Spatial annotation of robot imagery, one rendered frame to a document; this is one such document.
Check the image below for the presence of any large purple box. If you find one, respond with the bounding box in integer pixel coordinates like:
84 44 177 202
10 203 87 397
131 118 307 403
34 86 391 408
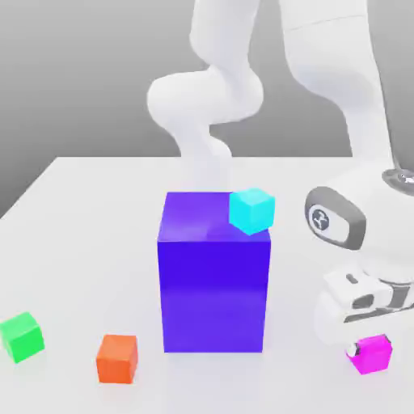
157 191 272 354

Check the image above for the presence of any small magenta cube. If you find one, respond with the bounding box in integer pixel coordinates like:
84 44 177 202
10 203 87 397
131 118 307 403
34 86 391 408
347 334 394 376

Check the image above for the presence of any small cyan cube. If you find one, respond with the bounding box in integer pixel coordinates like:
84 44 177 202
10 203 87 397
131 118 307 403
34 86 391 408
228 188 277 236

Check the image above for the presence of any small orange cube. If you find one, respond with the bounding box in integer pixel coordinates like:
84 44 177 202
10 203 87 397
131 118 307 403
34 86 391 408
95 334 139 385

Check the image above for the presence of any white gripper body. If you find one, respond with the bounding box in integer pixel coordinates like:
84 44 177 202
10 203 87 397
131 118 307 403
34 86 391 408
312 289 414 349

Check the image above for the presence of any small green cube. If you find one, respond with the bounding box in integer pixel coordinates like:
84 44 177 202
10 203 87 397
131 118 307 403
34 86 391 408
0 310 46 365

